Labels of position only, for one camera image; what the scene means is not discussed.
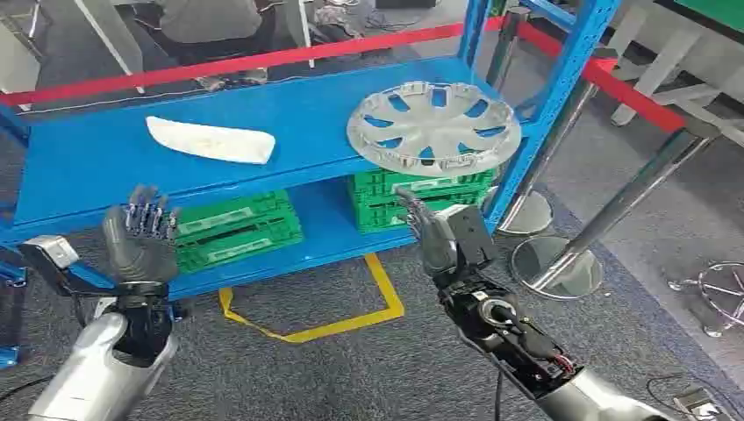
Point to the silver wheel hubcap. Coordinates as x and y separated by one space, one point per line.
433 125

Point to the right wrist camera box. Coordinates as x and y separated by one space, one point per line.
471 235

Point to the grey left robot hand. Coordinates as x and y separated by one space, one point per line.
139 255

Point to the long red barrier belt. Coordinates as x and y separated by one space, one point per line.
232 64

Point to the green plastic crate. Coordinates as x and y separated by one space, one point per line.
378 197
238 232

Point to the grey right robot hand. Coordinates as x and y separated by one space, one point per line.
437 247

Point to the blue metal shelf rack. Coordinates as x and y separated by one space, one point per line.
261 116

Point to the white desk frame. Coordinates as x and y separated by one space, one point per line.
110 35

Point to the short red barrier belt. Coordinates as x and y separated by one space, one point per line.
537 36
639 99

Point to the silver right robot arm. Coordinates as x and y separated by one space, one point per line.
593 398

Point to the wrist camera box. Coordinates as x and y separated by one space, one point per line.
471 235
49 251

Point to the person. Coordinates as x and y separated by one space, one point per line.
209 20

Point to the chrome chair base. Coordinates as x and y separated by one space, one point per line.
721 290

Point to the white plastic trim piece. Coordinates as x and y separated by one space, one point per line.
212 142

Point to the dark stanchion post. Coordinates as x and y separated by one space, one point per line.
501 52

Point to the black box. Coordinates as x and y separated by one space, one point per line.
407 3

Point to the white table with green top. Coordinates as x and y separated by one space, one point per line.
662 64

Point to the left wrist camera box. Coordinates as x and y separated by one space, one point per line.
49 251

